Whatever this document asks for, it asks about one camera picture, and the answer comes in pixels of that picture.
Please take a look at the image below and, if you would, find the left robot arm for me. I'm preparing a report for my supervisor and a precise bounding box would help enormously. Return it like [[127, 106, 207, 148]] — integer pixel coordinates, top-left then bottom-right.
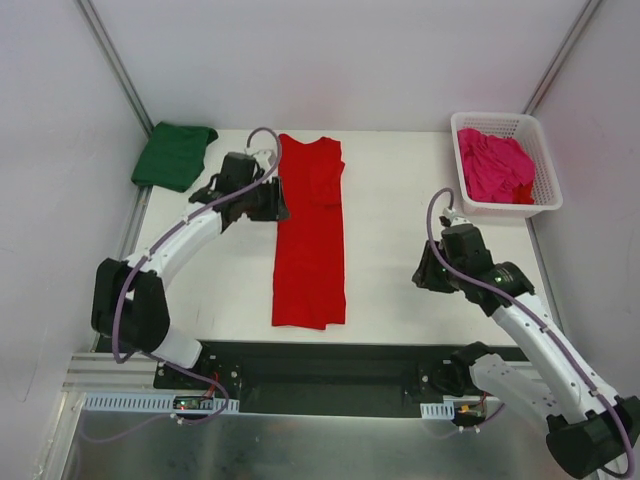
[[91, 152, 289, 389]]

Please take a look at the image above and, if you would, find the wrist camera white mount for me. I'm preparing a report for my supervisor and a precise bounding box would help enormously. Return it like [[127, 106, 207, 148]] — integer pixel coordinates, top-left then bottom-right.
[[439, 208, 470, 228], [244, 148, 278, 172]]

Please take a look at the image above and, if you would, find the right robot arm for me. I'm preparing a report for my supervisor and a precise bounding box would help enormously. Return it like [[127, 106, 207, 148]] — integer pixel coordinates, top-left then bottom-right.
[[412, 224, 639, 479]]

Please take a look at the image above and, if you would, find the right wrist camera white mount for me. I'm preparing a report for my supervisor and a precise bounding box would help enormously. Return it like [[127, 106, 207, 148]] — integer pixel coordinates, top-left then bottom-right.
[[439, 208, 470, 228]]

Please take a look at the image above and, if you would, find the red t shirt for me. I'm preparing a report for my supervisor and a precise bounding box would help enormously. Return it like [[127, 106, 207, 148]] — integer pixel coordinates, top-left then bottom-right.
[[271, 134, 346, 330]]

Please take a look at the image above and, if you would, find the right white slotted cable duct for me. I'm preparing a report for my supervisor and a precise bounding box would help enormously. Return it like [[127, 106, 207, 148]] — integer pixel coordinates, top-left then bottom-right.
[[420, 401, 456, 421]]

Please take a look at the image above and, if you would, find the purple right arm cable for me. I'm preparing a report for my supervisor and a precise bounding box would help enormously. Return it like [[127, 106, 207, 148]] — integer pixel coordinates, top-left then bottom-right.
[[424, 187, 634, 476]]

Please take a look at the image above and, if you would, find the white slotted cable duct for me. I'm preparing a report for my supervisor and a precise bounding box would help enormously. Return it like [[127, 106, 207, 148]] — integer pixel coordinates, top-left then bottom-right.
[[420, 401, 456, 421], [84, 393, 240, 415]]

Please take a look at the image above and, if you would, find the left white slotted cable duct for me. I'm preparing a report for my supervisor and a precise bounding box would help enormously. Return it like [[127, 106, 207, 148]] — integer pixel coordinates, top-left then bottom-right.
[[84, 393, 240, 415]]

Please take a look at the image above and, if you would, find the white plastic laundry basket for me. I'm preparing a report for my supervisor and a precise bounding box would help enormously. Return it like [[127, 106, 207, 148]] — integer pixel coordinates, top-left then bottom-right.
[[450, 112, 563, 219]]

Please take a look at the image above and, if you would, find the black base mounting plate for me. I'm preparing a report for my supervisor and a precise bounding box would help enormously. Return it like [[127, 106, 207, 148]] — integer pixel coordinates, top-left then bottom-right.
[[152, 339, 509, 419]]

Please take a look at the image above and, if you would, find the aluminium frame rail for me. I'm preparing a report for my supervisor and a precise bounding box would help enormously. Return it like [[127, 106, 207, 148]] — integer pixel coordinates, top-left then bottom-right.
[[62, 352, 601, 401]]

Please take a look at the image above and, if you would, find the pink t shirt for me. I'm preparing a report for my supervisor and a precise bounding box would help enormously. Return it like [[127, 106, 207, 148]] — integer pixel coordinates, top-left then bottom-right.
[[457, 128, 536, 204]]

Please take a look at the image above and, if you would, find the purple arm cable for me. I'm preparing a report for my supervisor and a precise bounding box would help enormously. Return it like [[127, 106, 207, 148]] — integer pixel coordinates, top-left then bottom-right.
[[424, 187, 634, 476], [79, 127, 281, 444]]

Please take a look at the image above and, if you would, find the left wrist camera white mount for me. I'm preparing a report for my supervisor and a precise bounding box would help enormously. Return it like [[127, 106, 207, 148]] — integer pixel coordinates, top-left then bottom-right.
[[244, 148, 278, 172]]

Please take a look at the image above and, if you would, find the folded green t shirt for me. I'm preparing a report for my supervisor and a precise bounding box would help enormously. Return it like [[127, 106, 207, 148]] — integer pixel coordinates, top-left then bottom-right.
[[131, 122, 219, 193]]

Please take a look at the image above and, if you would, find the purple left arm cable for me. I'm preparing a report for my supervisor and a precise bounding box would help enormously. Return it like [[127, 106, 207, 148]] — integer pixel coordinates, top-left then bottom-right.
[[79, 127, 281, 444]]

